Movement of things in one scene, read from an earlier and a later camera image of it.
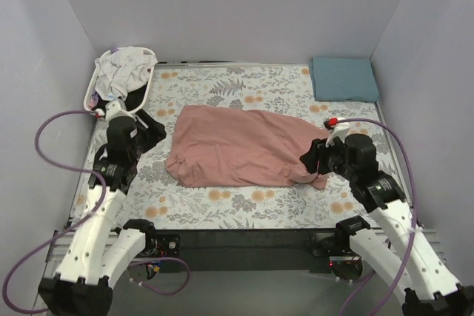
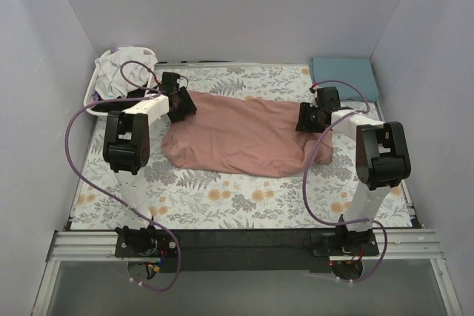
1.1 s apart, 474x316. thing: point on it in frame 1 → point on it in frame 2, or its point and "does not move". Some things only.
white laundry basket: (93, 78) does not move
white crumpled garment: (121, 71) does not move
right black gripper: (312, 158) → (306, 118)
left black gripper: (149, 130) → (184, 103)
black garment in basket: (133, 101) does not move
